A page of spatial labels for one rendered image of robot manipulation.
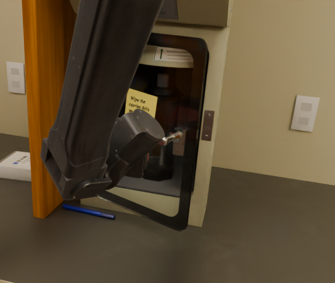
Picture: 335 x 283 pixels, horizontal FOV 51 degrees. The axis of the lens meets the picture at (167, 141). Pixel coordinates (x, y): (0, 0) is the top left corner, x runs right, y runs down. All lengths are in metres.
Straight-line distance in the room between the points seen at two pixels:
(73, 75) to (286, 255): 0.66
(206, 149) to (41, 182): 0.39
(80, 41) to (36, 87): 0.49
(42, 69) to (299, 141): 0.84
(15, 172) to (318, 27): 0.99
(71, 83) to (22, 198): 0.70
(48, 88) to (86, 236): 0.34
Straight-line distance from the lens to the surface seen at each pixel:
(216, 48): 0.76
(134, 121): 0.47
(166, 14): 0.73
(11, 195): 1.04
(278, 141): 1.26
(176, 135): 0.69
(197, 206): 0.87
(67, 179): 0.44
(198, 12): 0.72
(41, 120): 0.82
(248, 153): 1.27
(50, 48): 0.83
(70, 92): 0.36
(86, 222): 0.90
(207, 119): 0.79
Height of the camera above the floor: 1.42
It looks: 19 degrees down
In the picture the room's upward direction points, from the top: 5 degrees clockwise
